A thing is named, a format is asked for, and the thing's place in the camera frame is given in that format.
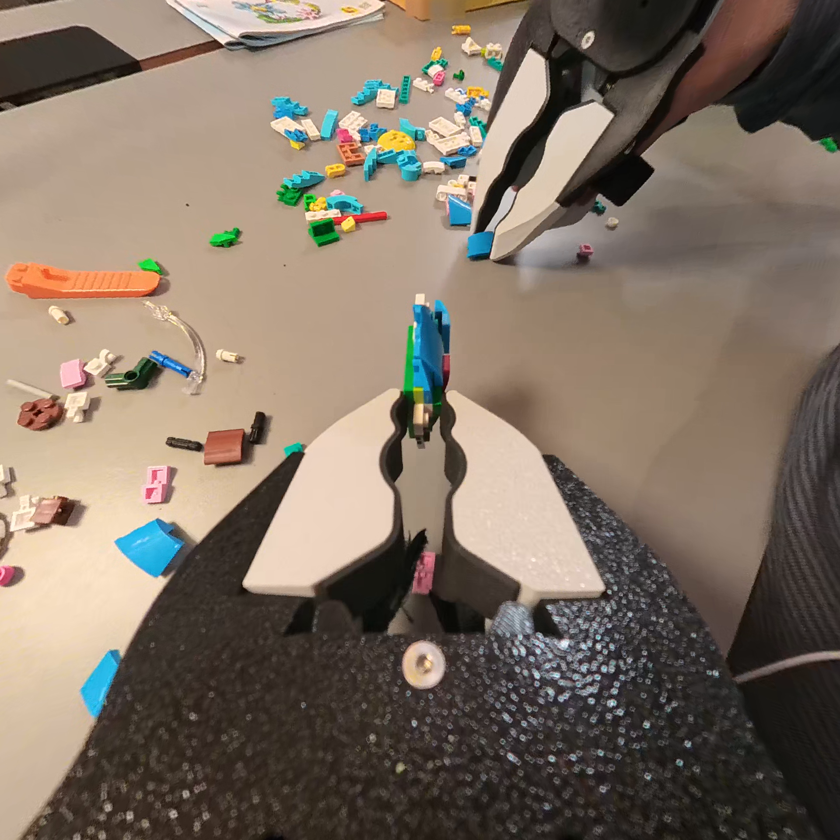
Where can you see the pink lego brick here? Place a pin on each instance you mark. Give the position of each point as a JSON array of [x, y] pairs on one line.
[[73, 374]]

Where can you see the brown round lego plate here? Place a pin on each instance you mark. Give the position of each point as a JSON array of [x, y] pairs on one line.
[[39, 415]]

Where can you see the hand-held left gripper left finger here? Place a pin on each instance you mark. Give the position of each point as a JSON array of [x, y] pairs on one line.
[[321, 518]]

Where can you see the small green lego wedge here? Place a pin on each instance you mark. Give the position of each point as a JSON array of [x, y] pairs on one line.
[[149, 266]]

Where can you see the black flat object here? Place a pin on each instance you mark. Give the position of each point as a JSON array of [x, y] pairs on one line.
[[59, 62]]

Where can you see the white lego bracket piece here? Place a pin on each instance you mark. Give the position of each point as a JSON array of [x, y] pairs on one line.
[[100, 363]]

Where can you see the green lego leaf piece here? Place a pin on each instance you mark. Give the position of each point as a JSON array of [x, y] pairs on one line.
[[225, 237]]

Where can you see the small white lego piece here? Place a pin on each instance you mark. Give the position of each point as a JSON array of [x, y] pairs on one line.
[[5, 480]]

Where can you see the large blue curved lego slope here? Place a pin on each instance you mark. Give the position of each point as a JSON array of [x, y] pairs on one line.
[[149, 546]]

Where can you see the small blue green lego assembly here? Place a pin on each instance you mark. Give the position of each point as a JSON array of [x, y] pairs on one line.
[[430, 341]]

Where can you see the blue lego slope piece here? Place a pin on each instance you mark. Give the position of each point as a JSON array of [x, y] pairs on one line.
[[479, 246]]

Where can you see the pink round lego stud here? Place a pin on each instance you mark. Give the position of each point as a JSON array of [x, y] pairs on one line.
[[6, 575]]

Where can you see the orange brick separator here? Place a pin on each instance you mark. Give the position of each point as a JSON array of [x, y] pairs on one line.
[[85, 282]]

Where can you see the brown and white lego pieces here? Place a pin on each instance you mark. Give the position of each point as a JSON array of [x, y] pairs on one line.
[[43, 512]]

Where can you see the blue lego axle pin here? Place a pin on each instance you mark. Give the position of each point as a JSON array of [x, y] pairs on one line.
[[170, 362]]

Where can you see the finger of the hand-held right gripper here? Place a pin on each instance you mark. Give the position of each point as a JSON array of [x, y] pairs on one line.
[[515, 98], [577, 138]]

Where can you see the small white lego stud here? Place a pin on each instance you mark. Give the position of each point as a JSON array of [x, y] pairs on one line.
[[60, 315], [228, 355]]

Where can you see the dark green lego connector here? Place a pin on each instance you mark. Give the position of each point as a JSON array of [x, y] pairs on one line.
[[131, 376]]

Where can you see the blue lego panel piece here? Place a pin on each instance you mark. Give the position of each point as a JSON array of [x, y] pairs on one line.
[[100, 682]]

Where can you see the brown flat tile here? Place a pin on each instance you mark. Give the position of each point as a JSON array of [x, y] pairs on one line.
[[225, 447]]

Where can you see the person's right hand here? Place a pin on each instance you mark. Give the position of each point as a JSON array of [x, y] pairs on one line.
[[728, 46]]

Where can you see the pile of loose lego pieces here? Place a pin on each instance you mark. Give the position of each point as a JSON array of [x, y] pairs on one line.
[[394, 139]]

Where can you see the person's striped dark clothing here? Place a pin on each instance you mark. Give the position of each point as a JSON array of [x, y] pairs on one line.
[[800, 558]]

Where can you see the pink lego plate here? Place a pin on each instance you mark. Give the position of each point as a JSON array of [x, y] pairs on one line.
[[157, 484], [425, 572]]

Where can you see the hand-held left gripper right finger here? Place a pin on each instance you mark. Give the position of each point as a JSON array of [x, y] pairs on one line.
[[518, 518]]

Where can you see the clear curved tube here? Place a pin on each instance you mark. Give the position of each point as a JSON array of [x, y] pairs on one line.
[[195, 351]]

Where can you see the black lego pin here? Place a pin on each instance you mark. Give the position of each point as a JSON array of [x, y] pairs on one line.
[[184, 444], [257, 426]]

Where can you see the white lego clip piece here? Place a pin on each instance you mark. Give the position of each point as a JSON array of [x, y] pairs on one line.
[[77, 405]]

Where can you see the thin grey lego bar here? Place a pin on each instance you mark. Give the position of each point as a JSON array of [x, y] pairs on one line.
[[29, 388]]

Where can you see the closed lego instruction booklet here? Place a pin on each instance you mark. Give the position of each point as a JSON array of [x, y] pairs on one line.
[[275, 16]]

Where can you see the person's right forearm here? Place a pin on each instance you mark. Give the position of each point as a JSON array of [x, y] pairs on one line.
[[794, 72]]

